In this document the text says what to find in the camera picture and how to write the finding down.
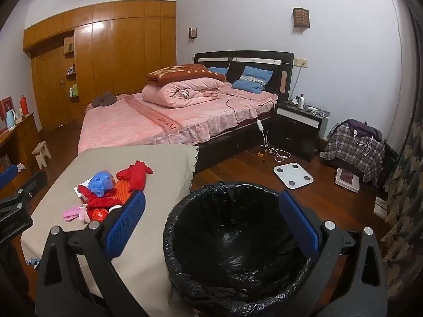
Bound blue plastic bag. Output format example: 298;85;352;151
88;171;117;197

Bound pink bedspread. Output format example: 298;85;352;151
78;87;279;154

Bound white bathroom scale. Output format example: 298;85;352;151
274;162;314;191

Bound blue pillow with white band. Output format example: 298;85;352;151
231;66;274;93

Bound plaid cloth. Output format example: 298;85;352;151
325;120;386;185

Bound light blue kettle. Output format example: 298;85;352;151
4;108;17;129

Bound red cloth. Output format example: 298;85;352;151
116;160;154;193

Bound white scale with red top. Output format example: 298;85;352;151
334;168;361;192

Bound white printed paper box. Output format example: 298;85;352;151
74;178;97;203

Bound pink plastic glove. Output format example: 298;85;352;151
63;205;90;222

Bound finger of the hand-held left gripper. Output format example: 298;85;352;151
0;164;27;205

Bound patterned curtain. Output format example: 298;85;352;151
380;112;423;301

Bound wooden side cabinet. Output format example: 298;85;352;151
0;112;42;180

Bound small white stool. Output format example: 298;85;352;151
32;141;52;169

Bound wooden wardrobe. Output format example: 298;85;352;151
22;0;177;132

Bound red picture frame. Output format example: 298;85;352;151
0;96;15;133

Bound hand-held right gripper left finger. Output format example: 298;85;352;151
35;190;146;317

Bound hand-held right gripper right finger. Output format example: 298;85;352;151
278;190;389;317

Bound brown patterned blanket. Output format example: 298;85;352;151
145;64;227;82

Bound white power strip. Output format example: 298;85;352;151
306;105;328;118

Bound red plastic bag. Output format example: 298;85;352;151
77;185;123;210

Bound brown wall lamp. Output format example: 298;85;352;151
292;7;311;29

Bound white charger cable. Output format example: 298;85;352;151
353;130;375;158

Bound dark wooden bed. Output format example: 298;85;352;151
77;51;295;172

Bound black white nightstand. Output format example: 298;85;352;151
273;99;330;163

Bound dark purple garment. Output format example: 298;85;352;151
345;118;383;140

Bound white floor cables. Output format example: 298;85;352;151
260;138;292;163

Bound folded pink quilt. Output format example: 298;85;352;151
141;77;226;108

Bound black lined trash bin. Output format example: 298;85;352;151
163;181;323;311

